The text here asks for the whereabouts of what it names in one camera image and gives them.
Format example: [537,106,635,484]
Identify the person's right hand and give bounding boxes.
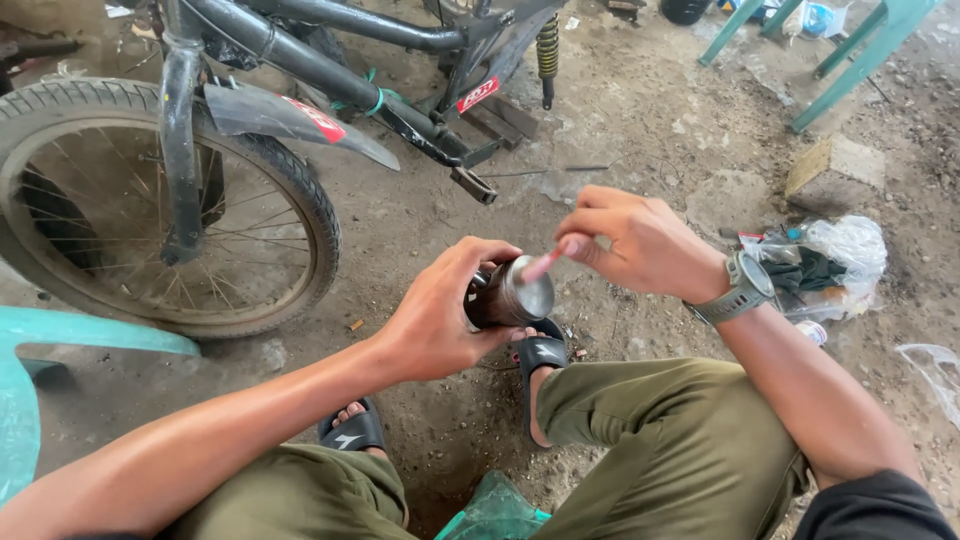
[553,185,731,306]

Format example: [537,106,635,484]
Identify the person's left hand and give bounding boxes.
[372,236,538,384]

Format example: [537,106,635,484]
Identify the metal engine piston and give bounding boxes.
[462,255,557,333]

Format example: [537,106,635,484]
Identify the pink toothbrush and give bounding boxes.
[520,238,582,285]

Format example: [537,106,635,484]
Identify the grey wrist watch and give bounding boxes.
[682,250,777,327]

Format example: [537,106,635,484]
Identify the black slide sandal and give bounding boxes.
[517,318,570,447]
[317,397,387,453]

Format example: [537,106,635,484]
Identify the thin metal rod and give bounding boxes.
[480,164,610,179]

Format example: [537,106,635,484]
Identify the clear plastic bag with rags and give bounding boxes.
[738,215,889,324]

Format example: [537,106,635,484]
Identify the green plastic bag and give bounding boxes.
[433,469,552,540]

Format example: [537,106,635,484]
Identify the concrete brick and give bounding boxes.
[783,133,888,215]

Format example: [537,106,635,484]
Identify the olive green trousers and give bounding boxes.
[161,357,811,540]

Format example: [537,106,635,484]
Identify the black tyre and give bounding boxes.
[660,0,712,26]

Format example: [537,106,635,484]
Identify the black bicycle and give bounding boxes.
[0,0,571,340]

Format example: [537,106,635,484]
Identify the heap of plastic wrappers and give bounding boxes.
[716,0,852,40]

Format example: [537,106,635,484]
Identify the teal plastic chair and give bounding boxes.
[0,305,202,507]
[697,0,946,135]

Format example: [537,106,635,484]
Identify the clear plastic sheet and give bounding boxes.
[894,343,960,430]

